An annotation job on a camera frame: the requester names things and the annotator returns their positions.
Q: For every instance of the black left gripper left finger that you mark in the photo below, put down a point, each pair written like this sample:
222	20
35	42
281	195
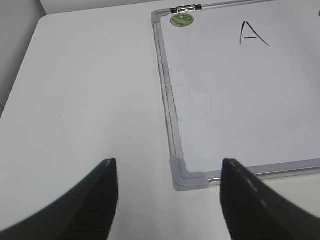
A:
86	212

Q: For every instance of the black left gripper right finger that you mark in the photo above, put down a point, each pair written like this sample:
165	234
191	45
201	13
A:
253	211

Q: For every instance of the white magnetic whiteboard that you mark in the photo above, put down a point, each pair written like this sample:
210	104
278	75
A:
241	82

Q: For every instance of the round green magnet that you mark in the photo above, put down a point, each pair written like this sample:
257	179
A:
182	20

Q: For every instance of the black silver hanger clip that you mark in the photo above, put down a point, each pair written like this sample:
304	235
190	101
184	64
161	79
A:
185	8

